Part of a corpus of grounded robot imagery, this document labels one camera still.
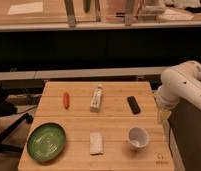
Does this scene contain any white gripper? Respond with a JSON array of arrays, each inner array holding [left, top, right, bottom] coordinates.
[[156, 97, 171, 124]]

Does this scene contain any black eraser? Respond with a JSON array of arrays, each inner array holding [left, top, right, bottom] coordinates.
[[127, 96, 140, 114]]

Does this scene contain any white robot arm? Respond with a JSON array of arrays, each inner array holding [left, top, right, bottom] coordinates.
[[155, 61, 201, 123]]

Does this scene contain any white cup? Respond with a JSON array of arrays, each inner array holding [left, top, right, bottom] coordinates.
[[127, 127, 149, 151]]

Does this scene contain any white glue tube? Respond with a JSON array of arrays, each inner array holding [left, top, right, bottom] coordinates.
[[90, 84, 103, 112]]

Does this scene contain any orange carrot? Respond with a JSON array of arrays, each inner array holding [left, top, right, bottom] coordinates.
[[63, 92, 70, 109]]

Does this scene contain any green plate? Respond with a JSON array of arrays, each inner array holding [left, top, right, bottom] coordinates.
[[27, 122, 66, 162]]

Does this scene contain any black office chair base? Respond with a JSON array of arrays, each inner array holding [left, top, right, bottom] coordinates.
[[0, 81, 35, 158]]

